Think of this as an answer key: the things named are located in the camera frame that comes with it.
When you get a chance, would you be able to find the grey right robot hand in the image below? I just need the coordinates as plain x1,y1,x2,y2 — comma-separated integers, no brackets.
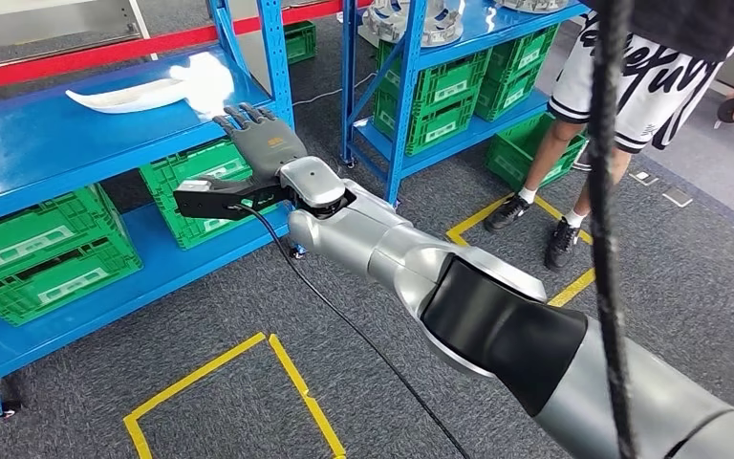
204,102,308,191

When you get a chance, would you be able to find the white curved car part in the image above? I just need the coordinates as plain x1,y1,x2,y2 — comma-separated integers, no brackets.
64,76,194,116

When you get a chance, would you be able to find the blue metal shelf rack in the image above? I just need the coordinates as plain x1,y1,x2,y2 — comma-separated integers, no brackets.
340,0,590,208
0,0,295,425

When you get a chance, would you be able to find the silver wheel hubcap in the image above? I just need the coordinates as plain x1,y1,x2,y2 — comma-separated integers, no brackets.
361,0,466,49
496,0,571,14

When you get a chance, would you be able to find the red barrier tape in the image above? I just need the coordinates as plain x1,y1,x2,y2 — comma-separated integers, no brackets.
0,0,375,95

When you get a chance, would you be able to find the open green plastic crate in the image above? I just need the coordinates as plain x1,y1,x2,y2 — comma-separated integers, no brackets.
486,114,589,191

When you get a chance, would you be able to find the black round object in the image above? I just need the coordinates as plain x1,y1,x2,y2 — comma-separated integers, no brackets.
713,97,734,130

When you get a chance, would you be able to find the black camera bracket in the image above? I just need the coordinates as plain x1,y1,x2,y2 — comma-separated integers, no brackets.
173,180,292,222

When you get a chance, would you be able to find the white floor cable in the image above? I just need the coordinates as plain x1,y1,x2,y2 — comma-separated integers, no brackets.
291,71,378,108

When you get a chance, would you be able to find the black camera cable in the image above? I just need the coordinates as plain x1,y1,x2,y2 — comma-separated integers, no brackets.
233,202,473,459

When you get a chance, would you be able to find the black braided cable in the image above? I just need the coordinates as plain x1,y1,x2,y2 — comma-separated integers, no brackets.
585,0,637,459

